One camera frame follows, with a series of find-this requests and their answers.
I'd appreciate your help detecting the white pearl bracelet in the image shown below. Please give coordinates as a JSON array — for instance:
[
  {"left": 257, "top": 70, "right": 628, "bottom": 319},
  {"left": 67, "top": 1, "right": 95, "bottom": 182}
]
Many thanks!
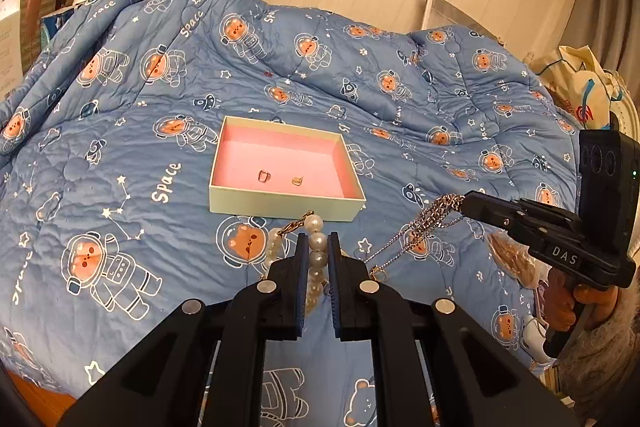
[{"left": 264, "top": 210, "right": 332, "bottom": 313}]

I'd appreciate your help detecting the blue printed bag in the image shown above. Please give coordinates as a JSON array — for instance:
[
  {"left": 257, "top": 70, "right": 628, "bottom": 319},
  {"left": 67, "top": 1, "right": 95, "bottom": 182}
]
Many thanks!
[{"left": 40, "top": 7, "right": 77, "bottom": 52}]

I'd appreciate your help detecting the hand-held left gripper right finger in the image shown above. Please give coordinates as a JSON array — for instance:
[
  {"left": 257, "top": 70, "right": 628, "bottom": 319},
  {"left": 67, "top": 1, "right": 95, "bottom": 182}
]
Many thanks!
[{"left": 328, "top": 232, "right": 581, "bottom": 427}]

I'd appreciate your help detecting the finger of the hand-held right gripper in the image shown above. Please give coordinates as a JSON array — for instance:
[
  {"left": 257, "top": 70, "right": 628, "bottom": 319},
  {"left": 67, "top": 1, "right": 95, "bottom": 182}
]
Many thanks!
[
  {"left": 466, "top": 190, "right": 556, "bottom": 219},
  {"left": 459, "top": 200, "right": 547, "bottom": 241}
]

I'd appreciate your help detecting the person's right hand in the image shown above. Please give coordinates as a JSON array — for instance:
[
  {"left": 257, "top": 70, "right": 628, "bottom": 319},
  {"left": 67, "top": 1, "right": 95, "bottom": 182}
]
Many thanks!
[{"left": 546, "top": 268, "right": 621, "bottom": 333}]

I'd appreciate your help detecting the person's right forearm grey sleeve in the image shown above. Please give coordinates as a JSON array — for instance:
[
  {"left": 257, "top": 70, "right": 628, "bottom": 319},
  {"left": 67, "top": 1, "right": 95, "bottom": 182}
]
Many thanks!
[{"left": 557, "top": 294, "right": 640, "bottom": 413}]

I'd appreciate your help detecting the white folded rack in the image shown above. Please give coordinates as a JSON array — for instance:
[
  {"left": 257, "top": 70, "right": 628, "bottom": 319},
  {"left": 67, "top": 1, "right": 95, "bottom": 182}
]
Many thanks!
[{"left": 420, "top": 0, "right": 506, "bottom": 48}]

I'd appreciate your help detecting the pink lined jewelry box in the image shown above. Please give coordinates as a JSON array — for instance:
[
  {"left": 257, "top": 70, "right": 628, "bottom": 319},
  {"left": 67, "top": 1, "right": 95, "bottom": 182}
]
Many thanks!
[{"left": 208, "top": 116, "right": 367, "bottom": 223}]

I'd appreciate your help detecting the clear plastic packet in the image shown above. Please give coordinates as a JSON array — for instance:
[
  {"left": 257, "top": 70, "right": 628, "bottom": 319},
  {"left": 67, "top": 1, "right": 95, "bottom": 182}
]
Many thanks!
[{"left": 487, "top": 232, "right": 542, "bottom": 289}]

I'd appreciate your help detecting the silver chain necklace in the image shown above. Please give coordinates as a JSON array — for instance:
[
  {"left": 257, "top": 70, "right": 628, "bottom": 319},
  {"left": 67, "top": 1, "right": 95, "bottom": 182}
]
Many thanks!
[{"left": 367, "top": 194, "right": 471, "bottom": 280}]

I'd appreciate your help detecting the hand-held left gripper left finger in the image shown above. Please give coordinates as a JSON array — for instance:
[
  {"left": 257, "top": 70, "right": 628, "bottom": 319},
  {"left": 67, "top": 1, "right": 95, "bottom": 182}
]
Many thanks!
[{"left": 57, "top": 233, "right": 311, "bottom": 427}]

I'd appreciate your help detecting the blue astronaut bear blanket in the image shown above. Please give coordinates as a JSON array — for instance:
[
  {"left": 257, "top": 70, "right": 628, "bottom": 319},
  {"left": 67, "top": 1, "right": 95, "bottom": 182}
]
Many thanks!
[{"left": 0, "top": 0, "right": 586, "bottom": 427}]

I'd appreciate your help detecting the cream printed tote bag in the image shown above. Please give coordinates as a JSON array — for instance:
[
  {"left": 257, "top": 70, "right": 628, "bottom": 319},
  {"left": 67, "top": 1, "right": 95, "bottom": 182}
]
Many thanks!
[{"left": 530, "top": 46, "right": 626, "bottom": 130}]

